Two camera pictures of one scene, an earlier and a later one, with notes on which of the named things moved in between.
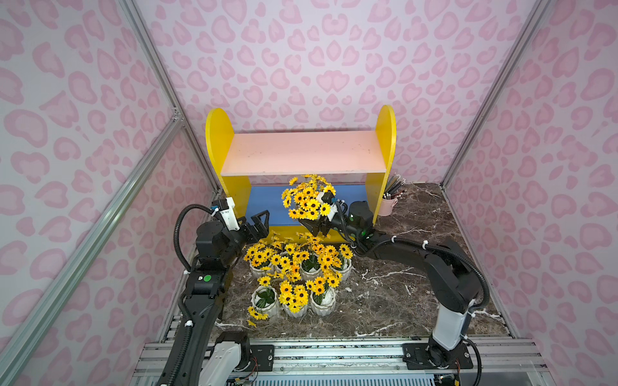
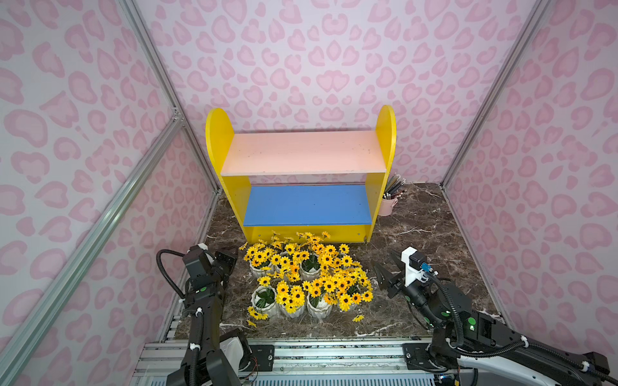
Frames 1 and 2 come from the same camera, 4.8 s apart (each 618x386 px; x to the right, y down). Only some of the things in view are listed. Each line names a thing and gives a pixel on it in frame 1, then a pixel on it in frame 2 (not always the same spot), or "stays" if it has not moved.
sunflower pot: x=323 y=295 stays
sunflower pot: x=293 y=297 stays
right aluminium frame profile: x=529 y=26 stays
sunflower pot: x=343 y=258 stays
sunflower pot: x=301 y=198 -> x=351 y=287
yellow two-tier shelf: x=257 y=166 stays
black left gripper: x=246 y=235 -> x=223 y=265
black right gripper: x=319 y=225 -> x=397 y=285
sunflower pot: x=259 y=257 stays
